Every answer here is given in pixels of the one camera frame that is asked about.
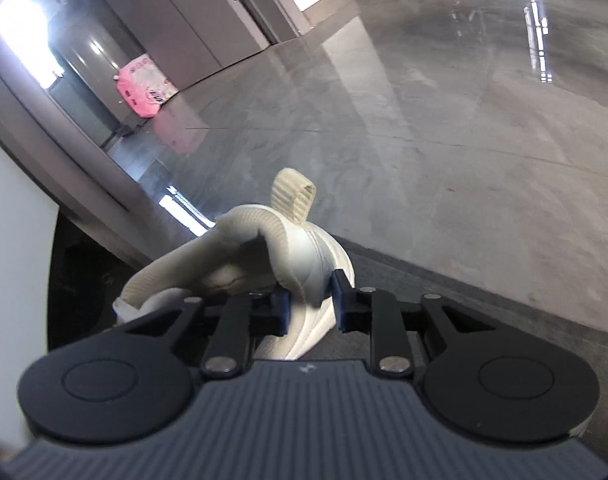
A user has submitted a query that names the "white knit sneaker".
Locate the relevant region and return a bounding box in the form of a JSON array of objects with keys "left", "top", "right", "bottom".
[{"left": 112, "top": 169, "right": 355, "bottom": 361}]

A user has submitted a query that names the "pink printed bag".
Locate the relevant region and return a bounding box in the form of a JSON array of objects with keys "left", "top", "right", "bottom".
[{"left": 114, "top": 54, "right": 179, "bottom": 120}]

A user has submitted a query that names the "grey door frame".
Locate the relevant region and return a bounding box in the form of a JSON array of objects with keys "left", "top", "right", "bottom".
[{"left": 0, "top": 52, "right": 157, "bottom": 268}]

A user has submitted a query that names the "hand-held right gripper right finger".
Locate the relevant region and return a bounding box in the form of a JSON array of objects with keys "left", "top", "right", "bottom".
[{"left": 330, "top": 269, "right": 515, "bottom": 378}]

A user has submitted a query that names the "grey tall cabinet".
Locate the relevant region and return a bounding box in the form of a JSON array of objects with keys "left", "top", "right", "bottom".
[{"left": 91, "top": 0, "right": 285, "bottom": 93}]

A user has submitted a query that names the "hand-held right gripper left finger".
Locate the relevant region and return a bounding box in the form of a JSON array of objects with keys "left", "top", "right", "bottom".
[{"left": 111, "top": 291, "right": 291, "bottom": 380}]

